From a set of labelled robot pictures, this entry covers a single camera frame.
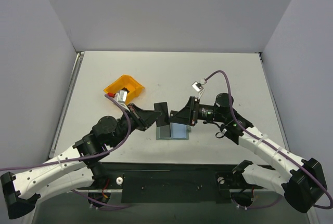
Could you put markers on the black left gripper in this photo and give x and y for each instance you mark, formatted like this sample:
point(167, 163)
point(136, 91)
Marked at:
point(137, 117)

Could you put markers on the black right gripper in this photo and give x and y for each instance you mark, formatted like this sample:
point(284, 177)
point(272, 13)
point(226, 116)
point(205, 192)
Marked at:
point(194, 111)

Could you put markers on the yellow plastic bin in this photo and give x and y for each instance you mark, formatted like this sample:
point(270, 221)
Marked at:
point(128, 82)

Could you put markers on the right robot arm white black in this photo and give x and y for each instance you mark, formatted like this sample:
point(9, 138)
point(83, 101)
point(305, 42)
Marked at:
point(301, 182)

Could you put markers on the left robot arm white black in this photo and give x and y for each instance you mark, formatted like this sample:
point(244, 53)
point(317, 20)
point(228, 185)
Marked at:
point(76, 167)

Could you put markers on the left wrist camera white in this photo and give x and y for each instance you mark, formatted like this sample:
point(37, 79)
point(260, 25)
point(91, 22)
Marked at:
point(120, 96)

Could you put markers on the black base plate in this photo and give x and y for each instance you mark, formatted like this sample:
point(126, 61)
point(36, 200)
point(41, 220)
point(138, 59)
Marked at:
point(170, 183)

